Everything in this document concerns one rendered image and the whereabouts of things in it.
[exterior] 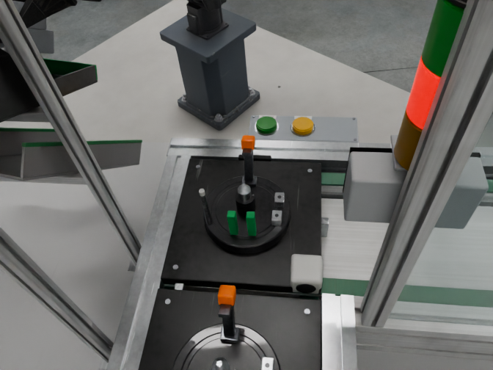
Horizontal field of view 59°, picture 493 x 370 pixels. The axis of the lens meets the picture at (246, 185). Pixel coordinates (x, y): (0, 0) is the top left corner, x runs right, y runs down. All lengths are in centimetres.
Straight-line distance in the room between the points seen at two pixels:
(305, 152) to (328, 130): 7
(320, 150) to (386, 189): 41
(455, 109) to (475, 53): 4
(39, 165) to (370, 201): 39
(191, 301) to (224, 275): 6
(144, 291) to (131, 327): 6
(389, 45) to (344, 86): 171
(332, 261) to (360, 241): 6
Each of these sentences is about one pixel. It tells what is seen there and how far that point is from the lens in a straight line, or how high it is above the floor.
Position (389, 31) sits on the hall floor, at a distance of 292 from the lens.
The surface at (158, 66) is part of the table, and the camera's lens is 122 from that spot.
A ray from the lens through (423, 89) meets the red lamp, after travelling 34.
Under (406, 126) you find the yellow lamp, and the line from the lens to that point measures 38.
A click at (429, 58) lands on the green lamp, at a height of 137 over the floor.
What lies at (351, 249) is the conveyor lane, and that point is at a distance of 74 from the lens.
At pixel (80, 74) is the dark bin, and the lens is 62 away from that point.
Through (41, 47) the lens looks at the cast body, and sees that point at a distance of 66.
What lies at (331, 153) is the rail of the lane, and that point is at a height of 96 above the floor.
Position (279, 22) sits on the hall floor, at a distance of 296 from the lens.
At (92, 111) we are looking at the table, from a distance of 114.
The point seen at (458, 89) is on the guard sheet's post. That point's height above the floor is 137.
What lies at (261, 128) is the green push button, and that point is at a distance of 83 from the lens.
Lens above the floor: 156
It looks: 52 degrees down
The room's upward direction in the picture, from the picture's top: 7 degrees counter-clockwise
